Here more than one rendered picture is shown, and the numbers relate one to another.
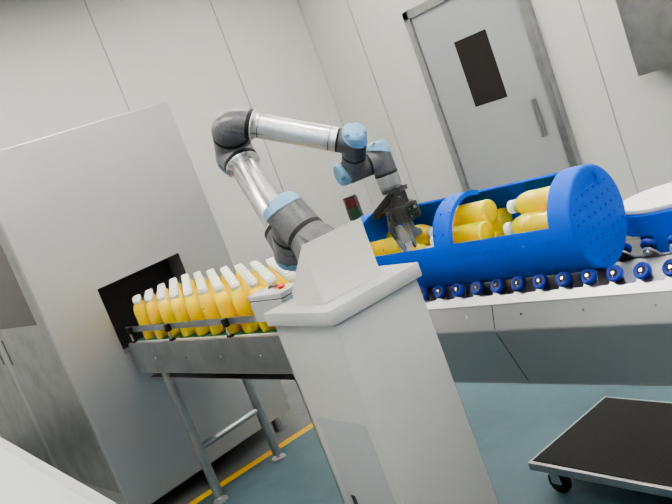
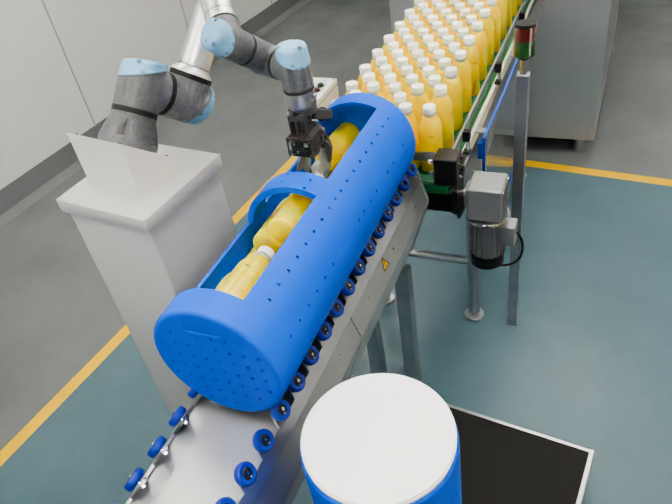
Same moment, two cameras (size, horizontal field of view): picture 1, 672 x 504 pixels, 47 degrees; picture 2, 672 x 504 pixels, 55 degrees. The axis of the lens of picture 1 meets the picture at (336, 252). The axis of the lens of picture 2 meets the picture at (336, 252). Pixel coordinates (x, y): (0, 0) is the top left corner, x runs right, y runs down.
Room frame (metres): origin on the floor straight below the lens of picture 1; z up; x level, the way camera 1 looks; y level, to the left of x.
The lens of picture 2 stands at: (1.94, -1.58, 2.00)
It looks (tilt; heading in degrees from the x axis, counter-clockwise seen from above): 39 degrees down; 68
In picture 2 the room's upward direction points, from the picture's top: 11 degrees counter-clockwise
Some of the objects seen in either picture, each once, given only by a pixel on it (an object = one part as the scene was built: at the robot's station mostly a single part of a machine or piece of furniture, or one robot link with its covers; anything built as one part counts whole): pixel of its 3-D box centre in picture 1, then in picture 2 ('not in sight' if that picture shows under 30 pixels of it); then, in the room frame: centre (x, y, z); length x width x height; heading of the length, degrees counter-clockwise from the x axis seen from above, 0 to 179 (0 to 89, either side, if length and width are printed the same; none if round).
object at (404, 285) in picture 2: not in sight; (408, 333); (2.70, -0.20, 0.31); 0.06 x 0.06 x 0.63; 40
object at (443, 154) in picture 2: not in sight; (446, 168); (2.87, -0.23, 0.95); 0.10 x 0.07 x 0.10; 130
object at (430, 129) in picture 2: not in sight; (431, 139); (2.89, -0.13, 1.00); 0.07 x 0.07 x 0.19
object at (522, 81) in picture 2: not in sight; (517, 215); (3.23, -0.13, 0.55); 0.04 x 0.04 x 1.10; 40
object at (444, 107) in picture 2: not in sight; (441, 119); (2.99, -0.04, 1.00); 0.07 x 0.07 x 0.19
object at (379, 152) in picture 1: (379, 158); (293, 66); (2.45, -0.23, 1.41); 0.09 x 0.08 x 0.11; 106
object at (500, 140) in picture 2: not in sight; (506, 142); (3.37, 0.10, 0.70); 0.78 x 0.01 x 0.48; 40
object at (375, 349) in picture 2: not in sight; (372, 326); (2.61, -0.09, 0.31); 0.06 x 0.06 x 0.63; 40
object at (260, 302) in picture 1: (278, 302); (313, 104); (2.68, 0.25, 1.05); 0.20 x 0.10 x 0.10; 40
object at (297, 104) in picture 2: (389, 181); (301, 98); (2.45, -0.24, 1.33); 0.08 x 0.08 x 0.05
